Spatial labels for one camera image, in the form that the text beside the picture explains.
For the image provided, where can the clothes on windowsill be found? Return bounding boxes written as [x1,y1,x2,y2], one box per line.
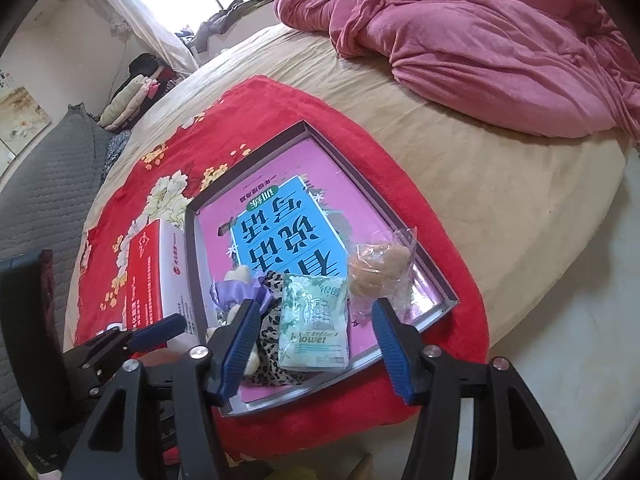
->
[192,0,281,53]

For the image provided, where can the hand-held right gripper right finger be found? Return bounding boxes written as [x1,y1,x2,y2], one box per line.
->
[371,297,571,480]

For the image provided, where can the pink blanket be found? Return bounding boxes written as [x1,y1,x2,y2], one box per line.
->
[274,0,640,138]

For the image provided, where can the pink printed box lid tray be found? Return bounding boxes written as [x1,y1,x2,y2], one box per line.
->
[185,120,460,418]

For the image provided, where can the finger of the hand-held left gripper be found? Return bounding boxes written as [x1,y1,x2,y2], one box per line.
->
[70,330,132,361]
[125,312,186,356]

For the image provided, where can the mint green packet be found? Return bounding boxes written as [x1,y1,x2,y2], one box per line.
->
[277,274,350,372]

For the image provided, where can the grey quilted headboard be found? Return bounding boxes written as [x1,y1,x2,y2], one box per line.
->
[0,105,113,411]

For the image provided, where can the wall picture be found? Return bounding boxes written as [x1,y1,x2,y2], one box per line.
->
[0,67,53,161]

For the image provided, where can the plush bear with purple ribbon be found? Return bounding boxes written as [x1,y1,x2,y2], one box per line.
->
[207,265,273,341]

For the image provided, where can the stack of folded quilts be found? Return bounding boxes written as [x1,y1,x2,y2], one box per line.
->
[97,52,178,131]

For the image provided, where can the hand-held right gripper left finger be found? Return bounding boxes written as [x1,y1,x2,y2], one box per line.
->
[65,297,263,480]

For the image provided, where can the white curtain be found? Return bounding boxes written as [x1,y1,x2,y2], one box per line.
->
[82,0,201,73]

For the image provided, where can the red floral blanket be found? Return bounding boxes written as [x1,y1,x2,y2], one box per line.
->
[65,75,488,466]

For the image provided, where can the dark blue floral cloth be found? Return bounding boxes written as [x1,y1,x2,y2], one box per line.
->
[102,130,132,176]

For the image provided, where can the red and white box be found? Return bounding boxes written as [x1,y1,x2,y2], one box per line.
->
[107,219,190,333]

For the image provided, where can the leopard print cloth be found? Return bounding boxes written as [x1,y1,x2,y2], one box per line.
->
[242,270,306,387]

